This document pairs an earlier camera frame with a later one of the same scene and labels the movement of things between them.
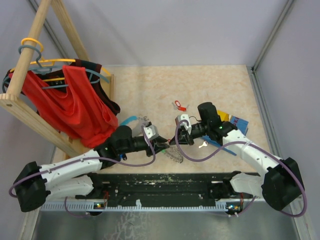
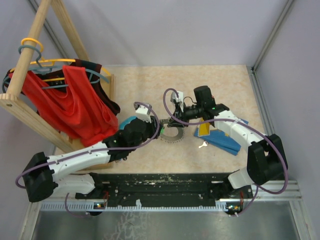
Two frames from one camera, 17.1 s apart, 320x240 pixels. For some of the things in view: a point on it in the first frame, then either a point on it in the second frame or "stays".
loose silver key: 205,143 stays
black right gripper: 183,137 -> 180,115
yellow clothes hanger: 49,62 stays
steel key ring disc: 173,153 -> 171,139
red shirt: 78,110 stays
